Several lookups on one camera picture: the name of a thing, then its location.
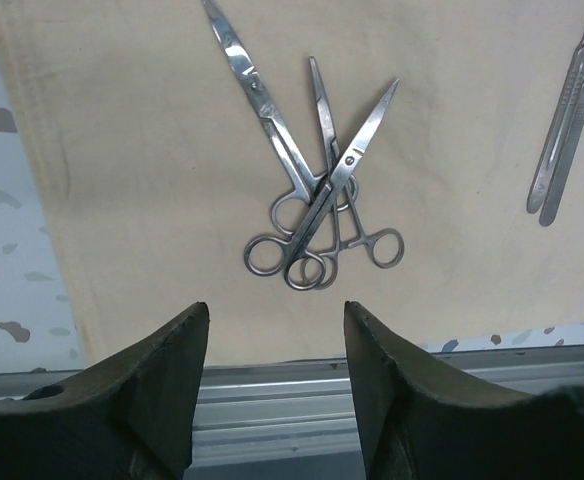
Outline aluminium mounting rail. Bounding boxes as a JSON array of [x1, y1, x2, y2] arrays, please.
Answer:
[[0, 342, 584, 480]]

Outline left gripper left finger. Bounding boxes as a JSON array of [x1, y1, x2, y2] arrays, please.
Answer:
[[0, 302, 209, 479]]

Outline small steel scissors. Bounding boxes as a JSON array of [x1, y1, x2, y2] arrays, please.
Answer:
[[201, 0, 326, 277]]

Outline steel scalpel handle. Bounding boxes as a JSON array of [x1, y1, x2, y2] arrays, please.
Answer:
[[539, 77, 584, 227], [526, 32, 584, 216]]

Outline long steel scissors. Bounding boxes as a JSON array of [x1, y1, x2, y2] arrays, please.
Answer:
[[284, 80, 399, 291]]

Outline beige surgical wrap cloth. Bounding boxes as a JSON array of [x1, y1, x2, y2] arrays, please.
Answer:
[[0, 1, 584, 365]]

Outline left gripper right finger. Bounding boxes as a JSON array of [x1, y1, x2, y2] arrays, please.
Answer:
[[344, 301, 584, 479]]

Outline steel forceps with ring handles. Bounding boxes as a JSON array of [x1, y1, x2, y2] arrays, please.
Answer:
[[301, 57, 405, 290]]

